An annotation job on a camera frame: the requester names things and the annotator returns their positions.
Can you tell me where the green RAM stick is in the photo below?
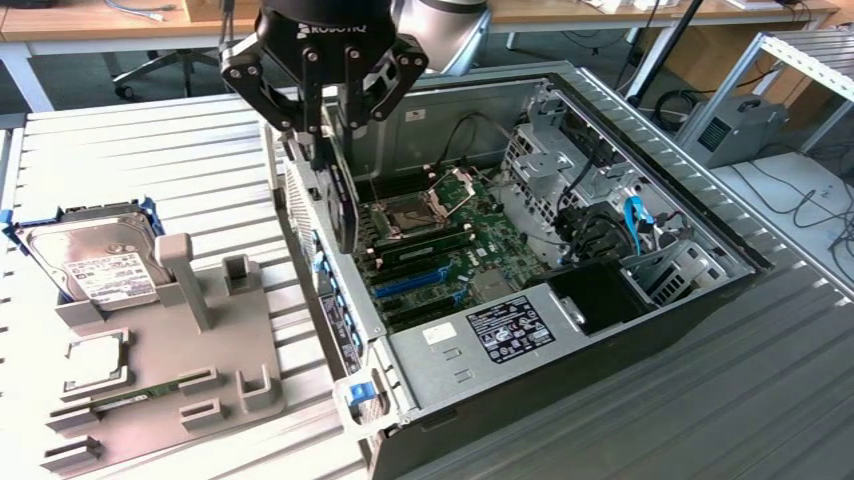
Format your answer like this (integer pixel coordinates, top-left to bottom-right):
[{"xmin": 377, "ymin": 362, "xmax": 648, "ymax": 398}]
[{"xmin": 90, "ymin": 380, "xmax": 186, "ymax": 414}]

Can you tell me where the open black PC case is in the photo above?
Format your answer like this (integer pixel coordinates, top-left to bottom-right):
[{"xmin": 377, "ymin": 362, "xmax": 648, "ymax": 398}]
[{"xmin": 257, "ymin": 59, "xmax": 780, "ymax": 480}]

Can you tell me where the silver chipset heat sink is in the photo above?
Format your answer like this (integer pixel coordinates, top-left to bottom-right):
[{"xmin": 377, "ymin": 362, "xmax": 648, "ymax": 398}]
[{"xmin": 470, "ymin": 272, "xmax": 521, "ymax": 305}]

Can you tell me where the silver CPU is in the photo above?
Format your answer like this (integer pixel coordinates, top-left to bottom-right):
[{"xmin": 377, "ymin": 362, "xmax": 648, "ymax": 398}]
[{"xmin": 63, "ymin": 335, "xmax": 130, "ymax": 395}]

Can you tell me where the blue disk wire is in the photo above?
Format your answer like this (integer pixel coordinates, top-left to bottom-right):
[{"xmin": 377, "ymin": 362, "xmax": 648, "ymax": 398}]
[{"xmin": 622, "ymin": 195, "xmax": 654, "ymax": 259}]

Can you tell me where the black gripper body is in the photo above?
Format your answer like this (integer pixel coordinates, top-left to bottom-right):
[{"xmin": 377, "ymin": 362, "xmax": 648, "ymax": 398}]
[{"xmin": 255, "ymin": 0, "xmax": 402, "ymax": 90}]

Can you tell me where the black power wire bundle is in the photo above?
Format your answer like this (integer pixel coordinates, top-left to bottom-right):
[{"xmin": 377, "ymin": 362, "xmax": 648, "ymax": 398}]
[{"xmin": 552, "ymin": 199, "xmax": 636, "ymax": 264}]

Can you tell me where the CPU socket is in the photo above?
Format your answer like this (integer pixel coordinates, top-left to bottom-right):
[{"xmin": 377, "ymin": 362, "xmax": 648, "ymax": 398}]
[{"xmin": 376, "ymin": 196, "xmax": 448, "ymax": 240}]

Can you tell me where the wooden desk white frame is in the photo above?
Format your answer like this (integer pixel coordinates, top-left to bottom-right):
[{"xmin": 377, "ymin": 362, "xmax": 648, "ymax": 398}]
[
  {"xmin": 0, "ymin": 0, "xmax": 262, "ymax": 114},
  {"xmin": 486, "ymin": 0, "xmax": 844, "ymax": 101}
]

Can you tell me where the blue expansion slot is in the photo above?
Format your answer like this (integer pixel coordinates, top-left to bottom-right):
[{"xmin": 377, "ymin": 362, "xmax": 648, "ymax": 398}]
[{"xmin": 373, "ymin": 268, "xmax": 454, "ymax": 301}]

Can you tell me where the aluminium slat table frame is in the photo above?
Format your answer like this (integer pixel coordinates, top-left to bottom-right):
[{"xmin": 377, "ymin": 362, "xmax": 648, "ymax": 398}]
[{"xmin": 680, "ymin": 29, "xmax": 854, "ymax": 154}]

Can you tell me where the graphics card with silver bracket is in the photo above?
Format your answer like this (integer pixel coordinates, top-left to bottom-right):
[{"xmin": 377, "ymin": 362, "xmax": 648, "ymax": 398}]
[{"xmin": 318, "ymin": 92, "xmax": 366, "ymax": 255}]

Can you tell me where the grey control box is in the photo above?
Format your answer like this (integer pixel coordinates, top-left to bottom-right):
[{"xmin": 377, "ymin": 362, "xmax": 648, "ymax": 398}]
[{"xmin": 678, "ymin": 94, "xmax": 793, "ymax": 170}]

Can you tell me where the grey power supply unit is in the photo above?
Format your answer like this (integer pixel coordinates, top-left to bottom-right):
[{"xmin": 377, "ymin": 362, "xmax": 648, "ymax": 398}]
[{"xmin": 385, "ymin": 287, "xmax": 593, "ymax": 411}]

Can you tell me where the green motherboard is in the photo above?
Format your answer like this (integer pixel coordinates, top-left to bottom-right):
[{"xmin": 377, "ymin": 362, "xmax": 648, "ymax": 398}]
[{"xmin": 330, "ymin": 164, "xmax": 556, "ymax": 335}]

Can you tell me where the metal disk bay cage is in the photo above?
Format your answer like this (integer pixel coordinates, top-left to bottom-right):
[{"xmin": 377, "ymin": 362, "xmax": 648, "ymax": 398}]
[{"xmin": 498, "ymin": 84, "xmax": 756, "ymax": 307}]

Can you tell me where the office chair base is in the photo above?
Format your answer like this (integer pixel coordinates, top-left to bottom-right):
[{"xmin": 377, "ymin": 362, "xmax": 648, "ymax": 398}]
[{"xmin": 110, "ymin": 47, "xmax": 233, "ymax": 99}]

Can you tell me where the metal socket cover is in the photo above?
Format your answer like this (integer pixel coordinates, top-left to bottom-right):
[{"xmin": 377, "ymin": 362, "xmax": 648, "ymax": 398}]
[{"xmin": 426, "ymin": 167, "xmax": 481, "ymax": 211}]

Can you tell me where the blue disk caddy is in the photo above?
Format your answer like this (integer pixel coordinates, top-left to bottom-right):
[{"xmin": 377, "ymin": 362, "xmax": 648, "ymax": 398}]
[{"xmin": 0, "ymin": 196, "xmax": 167, "ymax": 307}]

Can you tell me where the thin metal locking lever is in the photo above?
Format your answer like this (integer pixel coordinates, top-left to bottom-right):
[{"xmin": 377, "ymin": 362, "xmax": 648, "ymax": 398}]
[{"xmin": 364, "ymin": 162, "xmax": 386, "ymax": 209}]

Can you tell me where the black stand pole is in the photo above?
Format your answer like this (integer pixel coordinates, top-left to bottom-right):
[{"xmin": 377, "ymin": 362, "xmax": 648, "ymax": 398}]
[{"xmin": 626, "ymin": 0, "xmax": 706, "ymax": 107}]

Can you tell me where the grey parts rack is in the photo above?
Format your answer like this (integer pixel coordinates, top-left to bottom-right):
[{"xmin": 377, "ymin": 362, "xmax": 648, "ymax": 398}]
[{"xmin": 39, "ymin": 232, "xmax": 286, "ymax": 476}]

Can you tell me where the silver hard disk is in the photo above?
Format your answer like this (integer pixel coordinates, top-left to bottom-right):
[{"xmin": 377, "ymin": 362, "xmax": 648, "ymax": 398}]
[{"xmin": 14, "ymin": 209, "xmax": 163, "ymax": 312}]

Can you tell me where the dark RAM stick in slot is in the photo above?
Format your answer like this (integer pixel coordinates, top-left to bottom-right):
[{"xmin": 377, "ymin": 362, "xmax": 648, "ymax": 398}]
[{"xmin": 373, "ymin": 227, "xmax": 477, "ymax": 267}]

